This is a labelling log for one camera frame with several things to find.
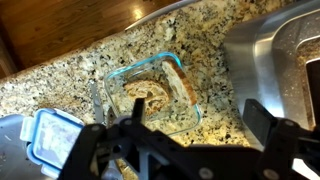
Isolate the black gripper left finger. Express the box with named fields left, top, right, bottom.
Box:
left=132, top=98, right=145, bottom=123

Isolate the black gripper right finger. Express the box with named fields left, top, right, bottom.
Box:
left=242, top=99, right=277, bottom=147

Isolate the bread slice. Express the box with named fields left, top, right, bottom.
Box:
left=124, top=80, right=169, bottom=115
left=162, top=60, right=197, bottom=106

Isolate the flat bread slice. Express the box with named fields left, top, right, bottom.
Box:
left=124, top=80, right=169, bottom=115

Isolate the stainless steel toaster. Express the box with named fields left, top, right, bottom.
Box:
left=224, top=0, right=320, bottom=129

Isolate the clear glass container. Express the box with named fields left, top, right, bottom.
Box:
left=104, top=52, right=201, bottom=135

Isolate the metal knife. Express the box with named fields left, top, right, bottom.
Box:
left=90, top=81, right=105, bottom=123

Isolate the blue container lid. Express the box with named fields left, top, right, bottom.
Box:
left=20, top=108, right=84, bottom=179

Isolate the stainless steel sink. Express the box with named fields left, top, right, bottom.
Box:
left=0, top=114, right=46, bottom=180

